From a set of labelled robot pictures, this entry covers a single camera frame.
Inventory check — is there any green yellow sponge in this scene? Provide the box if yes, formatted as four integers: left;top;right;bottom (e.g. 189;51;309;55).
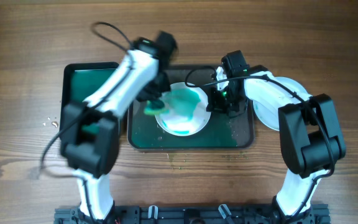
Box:
144;100;169;116

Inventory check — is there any white plate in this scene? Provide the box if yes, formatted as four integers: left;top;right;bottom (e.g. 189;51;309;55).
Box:
252;77;311;131
155;82;211;136

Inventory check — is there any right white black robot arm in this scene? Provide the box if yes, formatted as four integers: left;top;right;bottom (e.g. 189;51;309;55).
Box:
207;50;346;223

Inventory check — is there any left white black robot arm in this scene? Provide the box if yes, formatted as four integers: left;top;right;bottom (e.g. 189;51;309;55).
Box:
59;31;177;223

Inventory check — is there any small black water tray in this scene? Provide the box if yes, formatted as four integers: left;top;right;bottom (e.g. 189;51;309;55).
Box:
59;62;119;130

